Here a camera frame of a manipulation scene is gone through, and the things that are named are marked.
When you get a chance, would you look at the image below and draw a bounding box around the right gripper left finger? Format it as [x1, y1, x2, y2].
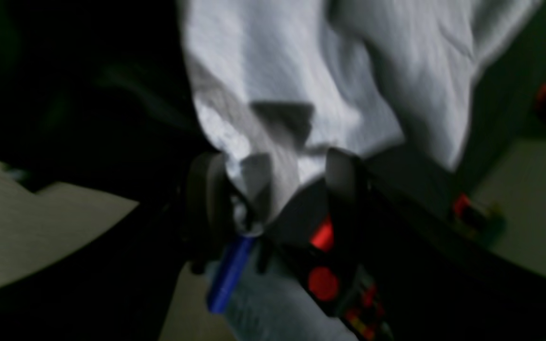
[157, 153, 233, 341]

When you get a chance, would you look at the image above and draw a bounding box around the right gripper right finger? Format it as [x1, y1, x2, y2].
[325, 148, 546, 341]

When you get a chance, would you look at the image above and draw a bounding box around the grey t-shirt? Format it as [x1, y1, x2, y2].
[176, 0, 542, 236]

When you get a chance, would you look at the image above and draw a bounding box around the blue bar clamp far left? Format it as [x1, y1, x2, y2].
[207, 235, 256, 314]

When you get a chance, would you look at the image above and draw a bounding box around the red black clamp far right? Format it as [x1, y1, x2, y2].
[449, 193, 507, 249]

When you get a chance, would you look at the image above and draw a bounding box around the red black clamp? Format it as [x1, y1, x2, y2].
[273, 213, 397, 341]
[449, 193, 507, 249]

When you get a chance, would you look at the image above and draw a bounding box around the red black clamp far left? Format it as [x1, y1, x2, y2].
[273, 213, 397, 341]

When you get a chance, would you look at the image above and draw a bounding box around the black table cloth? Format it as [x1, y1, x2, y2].
[0, 0, 546, 341]

